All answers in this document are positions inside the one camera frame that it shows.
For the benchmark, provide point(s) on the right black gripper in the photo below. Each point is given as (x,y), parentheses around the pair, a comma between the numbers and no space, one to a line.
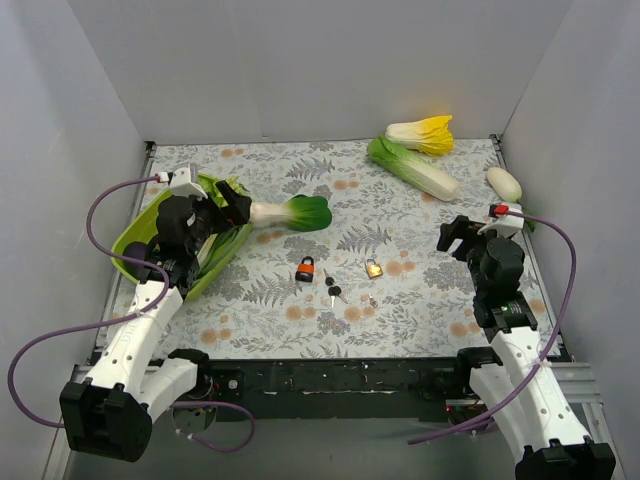
(465,240)

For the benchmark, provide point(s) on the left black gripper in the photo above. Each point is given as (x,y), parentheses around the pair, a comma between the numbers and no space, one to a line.
(220,211)

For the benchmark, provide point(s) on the orange black padlock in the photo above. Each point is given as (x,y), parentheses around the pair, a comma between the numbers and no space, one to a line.
(306,270)

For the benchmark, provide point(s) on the black head key bunch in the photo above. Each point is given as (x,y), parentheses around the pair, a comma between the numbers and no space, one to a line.
(333,289)

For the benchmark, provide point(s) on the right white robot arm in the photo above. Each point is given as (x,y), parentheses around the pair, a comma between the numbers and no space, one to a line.
(511,375)

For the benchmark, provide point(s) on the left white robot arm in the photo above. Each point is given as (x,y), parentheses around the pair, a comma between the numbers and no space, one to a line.
(111,412)

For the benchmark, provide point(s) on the green celery stalks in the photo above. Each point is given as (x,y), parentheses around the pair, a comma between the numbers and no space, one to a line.
(224,247)

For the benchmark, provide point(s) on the green plastic basket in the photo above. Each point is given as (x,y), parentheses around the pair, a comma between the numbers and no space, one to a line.
(178,242)

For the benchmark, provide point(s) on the white radish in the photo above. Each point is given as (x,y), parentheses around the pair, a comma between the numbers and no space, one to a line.
(507,188)

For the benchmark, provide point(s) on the purple eggplant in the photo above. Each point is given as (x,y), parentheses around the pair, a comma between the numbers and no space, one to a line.
(136,252)

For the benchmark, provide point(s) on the green napa cabbage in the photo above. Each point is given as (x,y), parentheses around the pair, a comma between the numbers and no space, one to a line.
(413,169)

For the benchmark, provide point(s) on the yellow napa cabbage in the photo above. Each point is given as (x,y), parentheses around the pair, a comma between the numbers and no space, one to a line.
(430,136)

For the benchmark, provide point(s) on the brass padlock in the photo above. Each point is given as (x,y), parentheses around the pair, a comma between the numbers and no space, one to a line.
(373,269)

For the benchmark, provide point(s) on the floral table mat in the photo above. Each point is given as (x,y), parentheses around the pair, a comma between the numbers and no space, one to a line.
(255,309)

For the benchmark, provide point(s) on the green bok choy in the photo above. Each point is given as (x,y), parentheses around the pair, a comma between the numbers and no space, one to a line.
(300,213)

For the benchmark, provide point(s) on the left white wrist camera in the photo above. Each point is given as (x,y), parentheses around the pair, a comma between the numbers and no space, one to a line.
(184,182)

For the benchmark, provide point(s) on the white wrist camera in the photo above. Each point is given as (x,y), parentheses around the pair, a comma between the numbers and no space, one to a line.
(505,219)
(184,182)

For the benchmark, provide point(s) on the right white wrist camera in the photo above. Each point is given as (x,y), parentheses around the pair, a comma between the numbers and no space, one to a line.
(505,219)

